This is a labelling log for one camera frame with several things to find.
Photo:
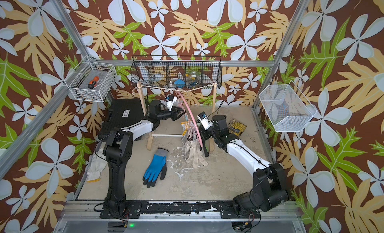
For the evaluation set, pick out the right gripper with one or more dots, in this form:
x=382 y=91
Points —
x=205 y=133

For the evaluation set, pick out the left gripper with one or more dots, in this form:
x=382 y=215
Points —
x=174 y=113

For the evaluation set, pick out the pink clip hanger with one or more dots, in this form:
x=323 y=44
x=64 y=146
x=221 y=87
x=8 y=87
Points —
x=193 y=119

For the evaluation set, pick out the white cotton glove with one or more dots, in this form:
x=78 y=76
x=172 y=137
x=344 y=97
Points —
x=193 y=136

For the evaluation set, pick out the green rubber glove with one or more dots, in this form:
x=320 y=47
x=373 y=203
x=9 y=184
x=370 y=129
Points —
x=205 y=144

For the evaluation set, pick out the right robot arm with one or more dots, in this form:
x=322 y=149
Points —
x=269 y=187

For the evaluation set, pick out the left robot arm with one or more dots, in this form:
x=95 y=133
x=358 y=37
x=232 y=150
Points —
x=119 y=148

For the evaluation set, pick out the yellow drill bit box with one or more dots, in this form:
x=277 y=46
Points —
x=236 y=127

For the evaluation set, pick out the blue object in basket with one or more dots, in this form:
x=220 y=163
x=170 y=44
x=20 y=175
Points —
x=179 y=84

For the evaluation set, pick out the clear bottle in basket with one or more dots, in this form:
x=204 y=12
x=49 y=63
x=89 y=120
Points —
x=194 y=77

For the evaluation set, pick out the black plastic tool case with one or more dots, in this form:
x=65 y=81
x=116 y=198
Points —
x=122 y=113

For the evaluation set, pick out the blue rubber glove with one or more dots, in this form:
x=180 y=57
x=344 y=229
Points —
x=157 y=168

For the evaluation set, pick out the white mesh basket right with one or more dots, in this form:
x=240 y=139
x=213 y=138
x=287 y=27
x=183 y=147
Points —
x=288 y=109

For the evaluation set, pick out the orange black screwdriver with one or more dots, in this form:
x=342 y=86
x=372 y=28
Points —
x=93 y=82

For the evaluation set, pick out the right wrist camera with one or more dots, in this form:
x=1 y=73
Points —
x=204 y=120

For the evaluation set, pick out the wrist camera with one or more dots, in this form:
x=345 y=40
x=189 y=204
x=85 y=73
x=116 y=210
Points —
x=170 y=100
x=204 y=120

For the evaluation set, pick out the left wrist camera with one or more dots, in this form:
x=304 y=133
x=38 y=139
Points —
x=170 y=100

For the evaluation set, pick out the black wire basket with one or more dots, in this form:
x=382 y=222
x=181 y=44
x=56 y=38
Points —
x=163 y=71

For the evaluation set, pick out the wooden drying rack frame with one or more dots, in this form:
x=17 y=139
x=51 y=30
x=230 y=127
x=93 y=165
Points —
x=139 y=89

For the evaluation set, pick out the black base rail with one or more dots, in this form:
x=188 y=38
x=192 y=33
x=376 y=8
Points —
x=137 y=209

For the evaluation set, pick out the white wire basket left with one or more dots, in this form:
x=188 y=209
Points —
x=84 y=72

